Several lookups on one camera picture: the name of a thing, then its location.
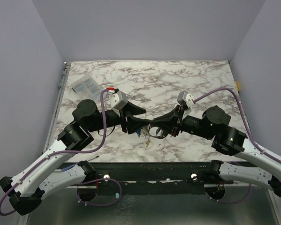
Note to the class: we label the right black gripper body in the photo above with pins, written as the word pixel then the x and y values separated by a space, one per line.
pixel 176 121

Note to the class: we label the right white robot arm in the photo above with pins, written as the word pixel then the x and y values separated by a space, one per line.
pixel 227 140

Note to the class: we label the keyring bunch with keys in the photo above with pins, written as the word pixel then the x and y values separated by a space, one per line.
pixel 151 132

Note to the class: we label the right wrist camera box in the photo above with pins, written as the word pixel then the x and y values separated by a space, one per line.
pixel 186 100

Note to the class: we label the clear plastic organizer box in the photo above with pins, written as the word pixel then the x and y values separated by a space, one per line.
pixel 87 88

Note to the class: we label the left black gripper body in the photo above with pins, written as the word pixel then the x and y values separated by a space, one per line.
pixel 123 121

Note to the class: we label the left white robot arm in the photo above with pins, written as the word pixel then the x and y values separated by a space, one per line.
pixel 29 188

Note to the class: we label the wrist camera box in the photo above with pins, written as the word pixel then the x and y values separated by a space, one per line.
pixel 186 100
pixel 118 100

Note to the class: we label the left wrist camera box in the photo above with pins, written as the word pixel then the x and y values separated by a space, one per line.
pixel 118 100

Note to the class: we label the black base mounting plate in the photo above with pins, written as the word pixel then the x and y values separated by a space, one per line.
pixel 135 179

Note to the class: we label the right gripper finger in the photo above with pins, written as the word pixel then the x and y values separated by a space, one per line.
pixel 165 126
pixel 168 118

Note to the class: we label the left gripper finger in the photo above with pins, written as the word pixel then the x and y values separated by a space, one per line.
pixel 135 124
pixel 131 109

